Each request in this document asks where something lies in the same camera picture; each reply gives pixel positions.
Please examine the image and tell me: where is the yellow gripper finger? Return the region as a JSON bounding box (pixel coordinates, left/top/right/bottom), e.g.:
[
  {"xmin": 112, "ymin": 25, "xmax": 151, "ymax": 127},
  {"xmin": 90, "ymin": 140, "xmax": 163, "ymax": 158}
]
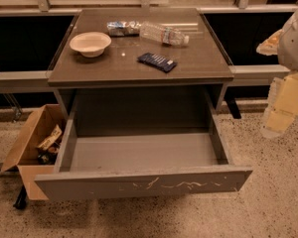
[
  {"xmin": 260, "ymin": 72, "xmax": 298, "ymax": 139},
  {"xmin": 256, "ymin": 29, "xmax": 283, "ymax": 56}
]

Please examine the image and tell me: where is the dark blue rxbar blueberry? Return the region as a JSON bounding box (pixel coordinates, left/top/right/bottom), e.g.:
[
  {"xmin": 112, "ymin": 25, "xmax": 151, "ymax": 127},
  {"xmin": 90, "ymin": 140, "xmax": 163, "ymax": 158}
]
[{"xmin": 137, "ymin": 53, "xmax": 177, "ymax": 73}]

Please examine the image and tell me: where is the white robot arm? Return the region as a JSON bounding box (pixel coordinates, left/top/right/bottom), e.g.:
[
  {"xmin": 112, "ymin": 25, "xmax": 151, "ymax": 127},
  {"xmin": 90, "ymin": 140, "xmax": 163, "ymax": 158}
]
[{"xmin": 256, "ymin": 9, "xmax": 298, "ymax": 139}]

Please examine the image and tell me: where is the open grey top drawer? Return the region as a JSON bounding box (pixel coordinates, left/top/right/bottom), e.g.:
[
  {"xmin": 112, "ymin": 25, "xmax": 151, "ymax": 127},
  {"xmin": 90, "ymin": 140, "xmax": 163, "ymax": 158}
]
[{"xmin": 35, "ymin": 93, "xmax": 252, "ymax": 200}]

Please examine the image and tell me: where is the clear plastic water bottle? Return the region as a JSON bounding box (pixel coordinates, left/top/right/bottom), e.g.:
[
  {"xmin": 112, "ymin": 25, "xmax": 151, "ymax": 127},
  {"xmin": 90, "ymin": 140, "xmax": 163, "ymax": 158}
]
[{"xmin": 140, "ymin": 22, "xmax": 190, "ymax": 46}]

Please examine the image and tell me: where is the grey cabinet table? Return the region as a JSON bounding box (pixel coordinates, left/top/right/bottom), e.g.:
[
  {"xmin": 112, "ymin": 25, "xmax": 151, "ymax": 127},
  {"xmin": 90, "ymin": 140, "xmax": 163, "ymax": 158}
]
[{"xmin": 47, "ymin": 7, "xmax": 235, "ymax": 121}]

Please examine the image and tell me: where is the silver blue snack bag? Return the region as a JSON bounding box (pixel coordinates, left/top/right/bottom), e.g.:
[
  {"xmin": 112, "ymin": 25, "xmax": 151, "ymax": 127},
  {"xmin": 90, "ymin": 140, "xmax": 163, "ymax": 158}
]
[{"xmin": 107, "ymin": 21, "xmax": 140, "ymax": 37}]

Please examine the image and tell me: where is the white paper bowl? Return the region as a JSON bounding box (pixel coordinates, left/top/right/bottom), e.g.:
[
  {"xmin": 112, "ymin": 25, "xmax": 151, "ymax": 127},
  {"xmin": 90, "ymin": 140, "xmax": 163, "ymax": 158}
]
[{"xmin": 70, "ymin": 32, "xmax": 111, "ymax": 58}]

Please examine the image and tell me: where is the snack wrapper in box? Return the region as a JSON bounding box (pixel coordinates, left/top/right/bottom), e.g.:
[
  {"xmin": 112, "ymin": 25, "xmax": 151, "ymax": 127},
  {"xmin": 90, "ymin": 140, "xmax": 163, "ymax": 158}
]
[{"xmin": 37, "ymin": 125, "xmax": 63, "ymax": 151}]

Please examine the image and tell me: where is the brown cardboard box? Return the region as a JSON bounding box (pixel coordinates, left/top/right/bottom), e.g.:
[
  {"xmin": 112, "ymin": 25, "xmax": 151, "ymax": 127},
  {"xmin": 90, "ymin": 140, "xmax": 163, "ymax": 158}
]
[{"xmin": 1, "ymin": 104, "xmax": 66, "ymax": 200}]

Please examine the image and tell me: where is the black strap on floor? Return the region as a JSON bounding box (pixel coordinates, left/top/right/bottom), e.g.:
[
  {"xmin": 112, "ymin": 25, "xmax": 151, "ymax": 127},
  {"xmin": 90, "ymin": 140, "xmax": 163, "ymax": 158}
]
[{"xmin": 12, "ymin": 184, "xmax": 28, "ymax": 211}]

